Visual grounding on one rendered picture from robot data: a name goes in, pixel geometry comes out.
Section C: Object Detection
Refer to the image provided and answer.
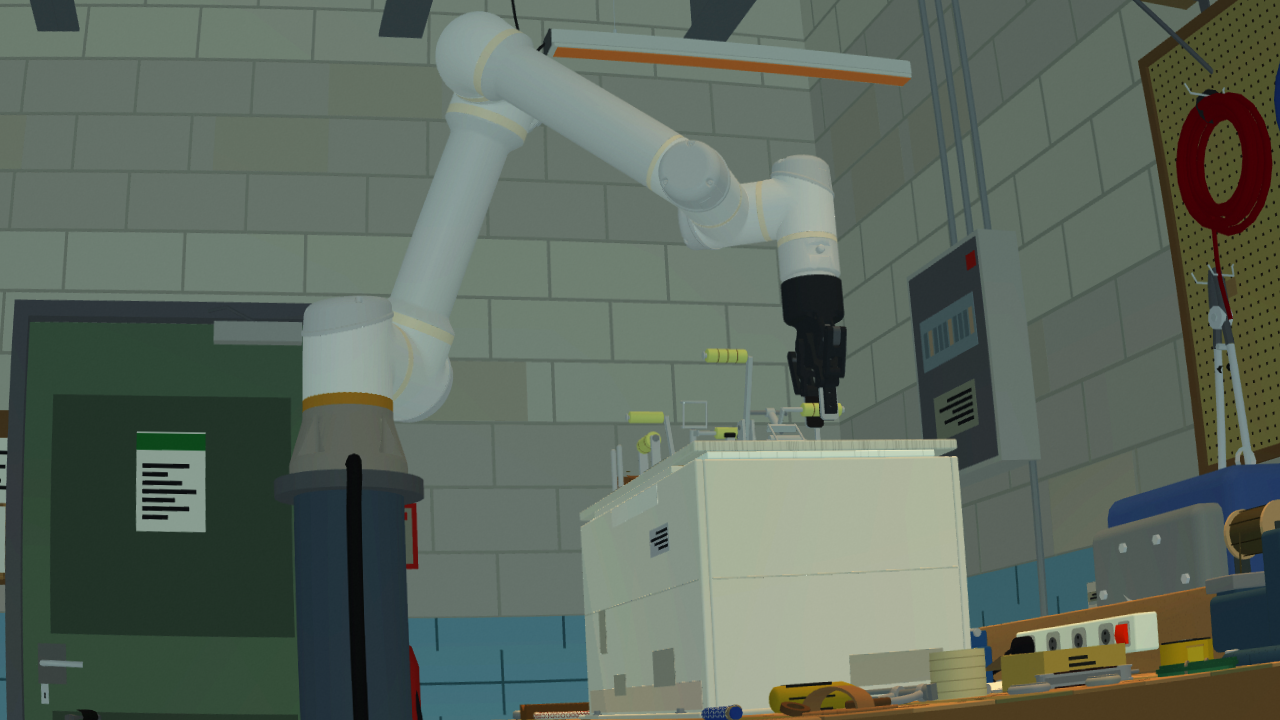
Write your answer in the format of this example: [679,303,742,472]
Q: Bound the tan pegboard brown frame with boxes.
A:
[1139,0,1280,477]

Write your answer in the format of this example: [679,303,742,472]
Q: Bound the brass wire spool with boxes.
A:
[1224,502,1280,561]

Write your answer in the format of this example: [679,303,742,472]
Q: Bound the brown wooden tray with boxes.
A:
[984,587,1218,683]

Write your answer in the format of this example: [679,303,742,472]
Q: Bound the grey hanging pliers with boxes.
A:
[1204,268,1258,468]

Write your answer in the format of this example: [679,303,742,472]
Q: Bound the white locker body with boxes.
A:
[579,438,973,715]

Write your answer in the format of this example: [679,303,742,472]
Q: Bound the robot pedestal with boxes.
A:
[274,468,427,720]

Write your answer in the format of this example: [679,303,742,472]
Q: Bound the white green notice sheet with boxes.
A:
[135,431,208,534]

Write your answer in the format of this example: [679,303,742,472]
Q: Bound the blue and grey bench machine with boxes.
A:
[1091,464,1280,609]

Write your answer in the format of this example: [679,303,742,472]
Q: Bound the red cable coil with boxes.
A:
[1175,91,1274,263]

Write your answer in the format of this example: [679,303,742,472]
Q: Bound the yellow black tool handle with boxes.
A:
[767,682,851,714]

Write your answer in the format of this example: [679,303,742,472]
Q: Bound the yellow labelled box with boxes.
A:
[1001,642,1130,689]

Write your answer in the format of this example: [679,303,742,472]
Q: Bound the dark blue block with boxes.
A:
[1204,528,1280,653]

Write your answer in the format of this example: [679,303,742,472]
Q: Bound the white power strip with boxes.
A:
[1013,611,1160,658]

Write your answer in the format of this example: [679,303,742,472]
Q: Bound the green door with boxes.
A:
[4,299,307,720]

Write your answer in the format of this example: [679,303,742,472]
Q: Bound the flat grey box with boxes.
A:
[848,649,943,688]

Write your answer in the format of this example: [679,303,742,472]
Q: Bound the grey electrical panel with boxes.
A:
[907,229,1042,473]

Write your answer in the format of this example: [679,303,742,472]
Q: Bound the grey wrench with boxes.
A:
[1007,665,1137,694]

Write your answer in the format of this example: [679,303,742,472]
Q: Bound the cream tape roll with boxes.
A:
[927,647,991,703]

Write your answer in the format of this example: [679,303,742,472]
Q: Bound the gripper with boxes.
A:
[779,273,850,430]

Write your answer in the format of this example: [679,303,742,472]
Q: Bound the black cable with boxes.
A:
[344,453,370,720]

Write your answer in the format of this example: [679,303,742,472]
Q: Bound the grey conduit pipe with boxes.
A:
[917,0,959,248]
[934,0,975,244]
[952,0,993,235]

